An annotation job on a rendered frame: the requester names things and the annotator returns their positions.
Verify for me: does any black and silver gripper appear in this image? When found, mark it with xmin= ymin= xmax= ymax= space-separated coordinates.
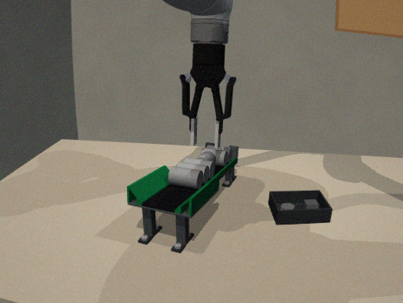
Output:
xmin=180 ymin=43 xmax=236 ymax=148

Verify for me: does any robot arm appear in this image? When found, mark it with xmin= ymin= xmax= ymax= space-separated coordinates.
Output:
xmin=163 ymin=0 xmax=233 ymax=45

